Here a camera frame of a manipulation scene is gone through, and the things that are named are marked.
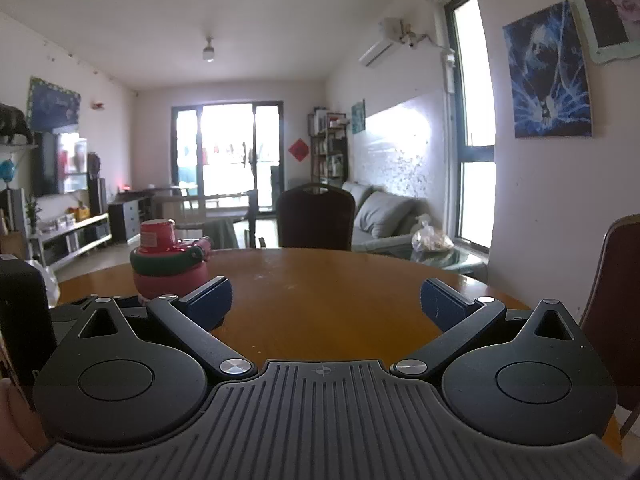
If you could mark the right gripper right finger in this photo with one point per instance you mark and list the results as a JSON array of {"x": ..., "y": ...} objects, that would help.
[{"x": 462, "y": 321}]

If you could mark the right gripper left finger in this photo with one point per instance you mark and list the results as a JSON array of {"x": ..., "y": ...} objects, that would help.
[{"x": 191, "y": 319}]

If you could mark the person's left hand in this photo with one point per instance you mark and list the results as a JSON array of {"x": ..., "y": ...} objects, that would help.
[{"x": 21, "y": 432}]

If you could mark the white plastic bag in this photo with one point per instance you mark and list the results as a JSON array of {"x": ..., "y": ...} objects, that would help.
[{"x": 50, "y": 281}]

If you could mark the glass side table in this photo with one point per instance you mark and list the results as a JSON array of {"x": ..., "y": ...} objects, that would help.
[{"x": 457, "y": 259}]

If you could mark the plastic bag with food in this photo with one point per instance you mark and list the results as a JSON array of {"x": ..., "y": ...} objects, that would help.
[{"x": 426, "y": 238}]

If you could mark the white tv bench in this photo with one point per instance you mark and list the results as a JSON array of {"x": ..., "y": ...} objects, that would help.
[{"x": 60, "y": 247}]

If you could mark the wooden armchair with cloth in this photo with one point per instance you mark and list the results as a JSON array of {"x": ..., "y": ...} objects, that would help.
[{"x": 228, "y": 220}]

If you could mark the grey sofa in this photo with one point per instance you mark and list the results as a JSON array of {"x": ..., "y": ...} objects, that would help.
[{"x": 385, "y": 223}]

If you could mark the dark drawer cabinet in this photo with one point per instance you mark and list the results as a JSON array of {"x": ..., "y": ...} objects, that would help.
[{"x": 127, "y": 212}]

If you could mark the brown chair at right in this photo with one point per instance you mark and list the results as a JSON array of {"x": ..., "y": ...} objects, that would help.
[{"x": 611, "y": 317}]

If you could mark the blue globe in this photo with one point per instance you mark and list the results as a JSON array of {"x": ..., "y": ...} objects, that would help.
[{"x": 7, "y": 171}]

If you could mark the dark chair behind table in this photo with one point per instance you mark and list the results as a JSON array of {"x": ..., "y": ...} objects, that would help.
[{"x": 317, "y": 216}]

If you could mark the television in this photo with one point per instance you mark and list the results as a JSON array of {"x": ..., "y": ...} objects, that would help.
[{"x": 59, "y": 164}]

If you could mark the black animal figurine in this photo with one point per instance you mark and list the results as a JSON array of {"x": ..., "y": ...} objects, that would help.
[{"x": 12, "y": 124}]

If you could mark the bookshelf with books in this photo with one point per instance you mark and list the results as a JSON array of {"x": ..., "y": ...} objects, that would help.
[{"x": 327, "y": 133}]

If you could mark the blue anime poster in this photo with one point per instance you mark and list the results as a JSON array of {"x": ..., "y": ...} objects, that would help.
[{"x": 549, "y": 83}]

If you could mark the ceiling lamp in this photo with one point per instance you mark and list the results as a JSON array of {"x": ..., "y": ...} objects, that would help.
[{"x": 209, "y": 51}]

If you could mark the white air conditioner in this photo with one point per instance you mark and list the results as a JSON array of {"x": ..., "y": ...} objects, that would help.
[{"x": 391, "y": 34}]

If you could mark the framed wedding photo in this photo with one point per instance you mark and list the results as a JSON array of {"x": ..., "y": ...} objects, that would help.
[{"x": 611, "y": 28}]

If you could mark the red diamond wall decoration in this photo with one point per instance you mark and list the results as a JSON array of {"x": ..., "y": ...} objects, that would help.
[{"x": 299, "y": 150}]

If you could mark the dark blue wall poster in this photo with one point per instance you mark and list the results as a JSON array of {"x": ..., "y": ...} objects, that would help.
[{"x": 51, "y": 108}]

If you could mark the small teal wall picture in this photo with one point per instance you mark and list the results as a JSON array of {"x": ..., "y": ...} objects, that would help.
[{"x": 358, "y": 120}]

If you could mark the security camera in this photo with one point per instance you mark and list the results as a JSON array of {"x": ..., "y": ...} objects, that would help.
[{"x": 412, "y": 39}]

